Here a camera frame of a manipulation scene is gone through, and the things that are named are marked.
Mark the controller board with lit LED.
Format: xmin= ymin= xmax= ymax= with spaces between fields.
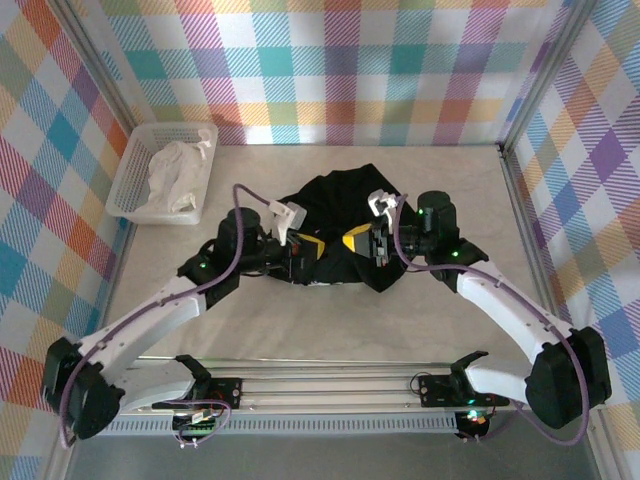
xmin=453 ymin=407 xmax=494 ymax=441

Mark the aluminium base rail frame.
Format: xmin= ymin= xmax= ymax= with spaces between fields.
xmin=117 ymin=353 xmax=534 ymax=417

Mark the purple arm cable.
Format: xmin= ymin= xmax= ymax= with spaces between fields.
xmin=58 ymin=183 xmax=281 ymax=450
xmin=392 ymin=194 xmax=592 ymax=446

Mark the white perforated plastic basket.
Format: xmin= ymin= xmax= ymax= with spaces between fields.
xmin=105 ymin=122 xmax=220 ymax=227

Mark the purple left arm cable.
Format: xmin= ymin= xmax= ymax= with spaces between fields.
xmin=58 ymin=183 xmax=281 ymax=450

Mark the aluminium frame post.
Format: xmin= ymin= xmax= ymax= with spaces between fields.
xmin=52 ymin=0 xmax=137 ymax=131
xmin=498 ymin=0 xmax=595 ymax=151

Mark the crumpled white cloth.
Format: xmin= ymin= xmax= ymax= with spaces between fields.
xmin=144 ymin=127 xmax=216 ymax=214

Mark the grey slotted cable duct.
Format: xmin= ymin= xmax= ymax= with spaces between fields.
xmin=97 ymin=415 xmax=460 ymax=437

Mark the green terminal controller board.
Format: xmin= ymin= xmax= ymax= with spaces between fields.
xmin=171 ymin=408 xmax=224 ymax=448

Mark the black floral print t-shirt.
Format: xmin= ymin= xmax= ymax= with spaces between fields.
xmin=272 ymin=162 xmax=409 ymax=294

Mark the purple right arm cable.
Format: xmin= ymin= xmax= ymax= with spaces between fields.
xmin=392 ymin=194 xmax=592 ymax=446

